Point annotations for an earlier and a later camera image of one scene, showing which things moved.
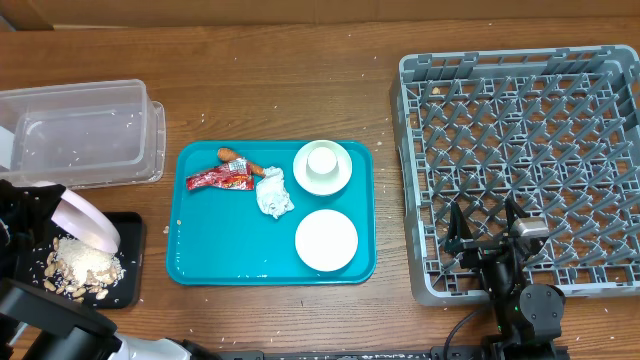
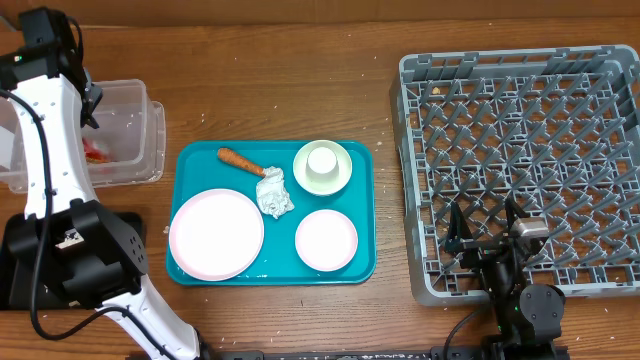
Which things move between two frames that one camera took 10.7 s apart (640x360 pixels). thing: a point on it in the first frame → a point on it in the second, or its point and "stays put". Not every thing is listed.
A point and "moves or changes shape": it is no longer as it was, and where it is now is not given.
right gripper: x=456 y=241 stays put
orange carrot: x=228 y=155 stays put
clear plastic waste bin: x=83 y=136 stays put
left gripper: x=28 y=206 → x=96 y=90
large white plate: x=85 y=220 moves or changes shape
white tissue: x=272 y=196 stays put
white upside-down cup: x=322 y=163 stays put
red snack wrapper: x=235 y=174 → x=94 y=156
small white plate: x=326 y=240 stays put
